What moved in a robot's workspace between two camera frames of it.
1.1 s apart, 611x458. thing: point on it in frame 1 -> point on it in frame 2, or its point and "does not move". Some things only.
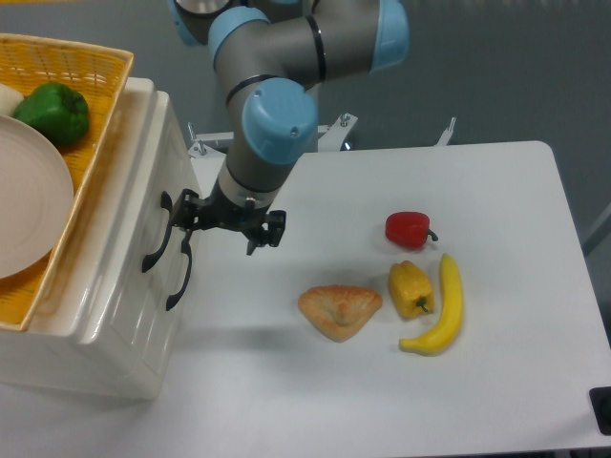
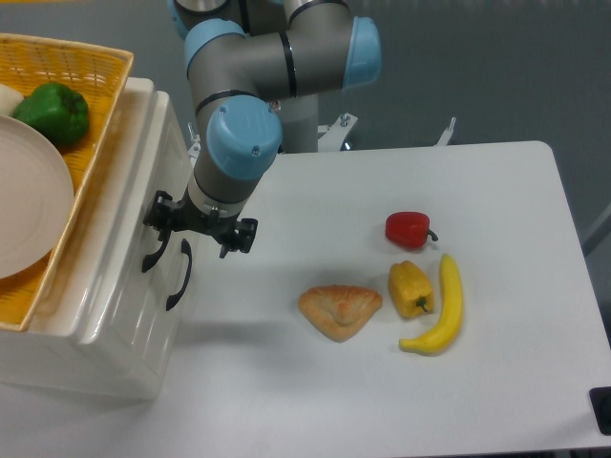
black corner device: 600,400 does not move
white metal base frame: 329,137 does not move
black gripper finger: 273,235 -> 245,233
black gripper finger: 185,215 -> 162,214
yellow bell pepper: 410,293 does not move
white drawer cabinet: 106,323 does not move
